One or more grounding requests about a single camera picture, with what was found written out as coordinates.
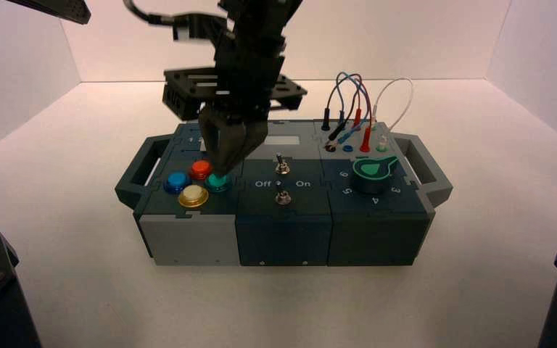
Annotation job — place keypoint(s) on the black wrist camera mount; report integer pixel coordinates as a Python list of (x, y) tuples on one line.
[(187, 91)]

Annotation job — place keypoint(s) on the light grey display panel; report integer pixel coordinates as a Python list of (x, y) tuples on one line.
[(284, 140)]

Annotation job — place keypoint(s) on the black perforated plate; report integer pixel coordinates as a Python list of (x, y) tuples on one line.
[(57, 8)]

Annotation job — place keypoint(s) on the blue jack socket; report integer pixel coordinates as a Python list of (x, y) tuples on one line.
[(348, 149)]

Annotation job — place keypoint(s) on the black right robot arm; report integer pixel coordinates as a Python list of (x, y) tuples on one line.
[(264, 17)]

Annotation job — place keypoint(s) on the green rotary knob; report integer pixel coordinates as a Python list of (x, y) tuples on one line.
[(372, 177)]

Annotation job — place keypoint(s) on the yellow push button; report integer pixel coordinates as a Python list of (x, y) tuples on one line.
[(193, 196)]

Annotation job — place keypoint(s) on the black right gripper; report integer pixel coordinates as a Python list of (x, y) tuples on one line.
[(247, 72)]

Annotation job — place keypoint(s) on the green push button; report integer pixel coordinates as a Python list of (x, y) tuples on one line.
[(217, 184)]

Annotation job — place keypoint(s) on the red push button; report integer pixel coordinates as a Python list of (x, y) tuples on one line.
[(201, 168)]

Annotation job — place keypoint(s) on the metal toggle switch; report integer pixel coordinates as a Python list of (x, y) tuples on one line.
[(284, 197), (281, 165)]

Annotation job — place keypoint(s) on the dark grey modular task box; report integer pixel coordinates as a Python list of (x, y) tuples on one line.
[(283, 235)]

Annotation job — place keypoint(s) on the blue push button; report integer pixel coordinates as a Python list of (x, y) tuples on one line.
[(177, 181)]

